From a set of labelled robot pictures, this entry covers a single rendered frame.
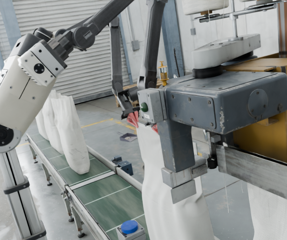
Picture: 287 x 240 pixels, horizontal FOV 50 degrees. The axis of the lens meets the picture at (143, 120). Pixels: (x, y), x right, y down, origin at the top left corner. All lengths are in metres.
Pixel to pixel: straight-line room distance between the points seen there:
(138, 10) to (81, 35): 8.36
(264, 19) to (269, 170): 6.57
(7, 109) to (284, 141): 0.99
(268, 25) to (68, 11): 4.88
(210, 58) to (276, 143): 0.34
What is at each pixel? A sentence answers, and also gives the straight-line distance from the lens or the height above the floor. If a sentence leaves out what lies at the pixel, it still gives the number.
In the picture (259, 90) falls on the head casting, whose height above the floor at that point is 1.31.
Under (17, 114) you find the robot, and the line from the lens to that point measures 1.31.
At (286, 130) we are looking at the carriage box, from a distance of 0.99.
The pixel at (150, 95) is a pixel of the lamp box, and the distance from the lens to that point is 0.85.
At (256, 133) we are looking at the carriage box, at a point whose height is 1.12.
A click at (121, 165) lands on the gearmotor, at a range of 2.82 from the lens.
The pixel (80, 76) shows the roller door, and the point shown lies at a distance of 8.60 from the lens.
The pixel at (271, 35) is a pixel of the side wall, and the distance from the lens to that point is 7.28.
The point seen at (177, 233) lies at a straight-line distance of 1.36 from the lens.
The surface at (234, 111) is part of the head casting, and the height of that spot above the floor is 1.28.
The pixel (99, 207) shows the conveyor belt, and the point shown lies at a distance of 2.27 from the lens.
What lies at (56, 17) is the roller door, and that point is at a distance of 8.52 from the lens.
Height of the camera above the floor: 1.48
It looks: 15 degrees down
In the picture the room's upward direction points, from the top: 10 degrees counter-clockwise
